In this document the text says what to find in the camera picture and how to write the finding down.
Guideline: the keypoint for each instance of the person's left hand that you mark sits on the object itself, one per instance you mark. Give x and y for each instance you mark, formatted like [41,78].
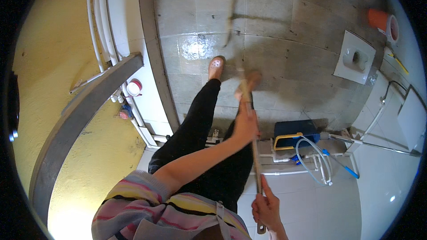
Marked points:
[243,125]

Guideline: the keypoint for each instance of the person's right hand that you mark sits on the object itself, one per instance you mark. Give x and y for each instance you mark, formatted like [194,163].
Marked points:
[268,211]

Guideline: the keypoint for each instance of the person's left fingers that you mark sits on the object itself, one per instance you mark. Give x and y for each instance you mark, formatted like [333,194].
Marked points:
[252,123]

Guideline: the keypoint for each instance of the person's legs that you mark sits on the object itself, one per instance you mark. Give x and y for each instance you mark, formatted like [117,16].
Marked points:
[196,130]

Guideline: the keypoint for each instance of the white floor pipes with valve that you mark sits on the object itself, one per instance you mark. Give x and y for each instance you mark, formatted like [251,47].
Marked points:
[287,172]

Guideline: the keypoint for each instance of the white pipe along door sill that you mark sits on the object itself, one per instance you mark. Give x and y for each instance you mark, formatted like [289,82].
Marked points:
[141,130]

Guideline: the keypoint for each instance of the white squat toilet pan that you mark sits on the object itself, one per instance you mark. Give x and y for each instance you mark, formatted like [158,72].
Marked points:
[353,56]

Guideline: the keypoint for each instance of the white cistern supply pipe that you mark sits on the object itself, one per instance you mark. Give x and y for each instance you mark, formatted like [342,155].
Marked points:
[373,121]

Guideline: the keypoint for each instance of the blue and pink valve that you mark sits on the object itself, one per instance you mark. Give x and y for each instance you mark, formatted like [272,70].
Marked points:
[126,111]

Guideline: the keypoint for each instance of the metal rod with blue grip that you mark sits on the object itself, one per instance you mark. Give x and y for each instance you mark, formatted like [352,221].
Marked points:
[377,145]

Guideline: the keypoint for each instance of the person's body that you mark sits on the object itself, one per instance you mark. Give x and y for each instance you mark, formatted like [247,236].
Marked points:
[150,213]

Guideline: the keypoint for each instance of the white toilet cistern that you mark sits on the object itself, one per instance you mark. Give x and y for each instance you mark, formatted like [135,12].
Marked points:
[412,118]

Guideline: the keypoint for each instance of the orange plastic bucket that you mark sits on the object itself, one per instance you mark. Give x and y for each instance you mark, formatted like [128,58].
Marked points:
[383,21]

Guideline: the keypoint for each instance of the white thin stick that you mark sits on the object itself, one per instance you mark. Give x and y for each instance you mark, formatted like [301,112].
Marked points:
[86,82]

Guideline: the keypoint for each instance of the grey door frame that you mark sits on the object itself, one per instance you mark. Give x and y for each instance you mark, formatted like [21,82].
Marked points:
[76,120]

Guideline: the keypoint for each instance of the white wall pipes bundle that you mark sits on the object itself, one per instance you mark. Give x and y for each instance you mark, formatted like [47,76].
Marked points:
[101,20]

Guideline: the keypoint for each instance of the black wall fixture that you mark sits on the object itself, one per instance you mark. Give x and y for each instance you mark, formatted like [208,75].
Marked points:
[13,106]

